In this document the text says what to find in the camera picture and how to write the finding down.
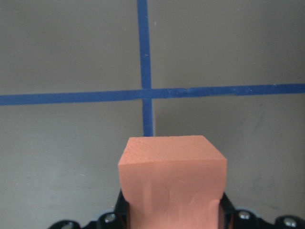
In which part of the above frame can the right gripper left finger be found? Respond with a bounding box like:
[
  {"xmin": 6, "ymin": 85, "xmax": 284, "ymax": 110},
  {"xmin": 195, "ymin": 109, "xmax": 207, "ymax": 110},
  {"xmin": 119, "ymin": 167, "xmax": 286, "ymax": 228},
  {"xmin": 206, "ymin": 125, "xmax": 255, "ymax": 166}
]
[{"xmin": 114, "ymin": 191, "xmax": 128, "ymax": 229}]

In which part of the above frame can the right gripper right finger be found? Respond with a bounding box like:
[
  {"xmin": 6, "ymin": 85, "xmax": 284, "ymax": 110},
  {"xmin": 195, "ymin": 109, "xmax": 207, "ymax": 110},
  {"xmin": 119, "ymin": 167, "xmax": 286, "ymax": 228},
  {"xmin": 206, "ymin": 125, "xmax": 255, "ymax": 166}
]
[{"xmin": 220, "ymin": 193, "xmax": 235, "ymax": 229}]

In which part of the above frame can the orange foam block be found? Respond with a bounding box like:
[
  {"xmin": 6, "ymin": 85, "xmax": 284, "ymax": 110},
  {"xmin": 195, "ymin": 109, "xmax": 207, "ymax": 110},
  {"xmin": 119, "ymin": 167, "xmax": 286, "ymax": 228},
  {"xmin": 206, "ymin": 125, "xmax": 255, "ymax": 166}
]
[{"xmin": 118, "ymin": 135, "xmax": 227, "ymax": 229}]

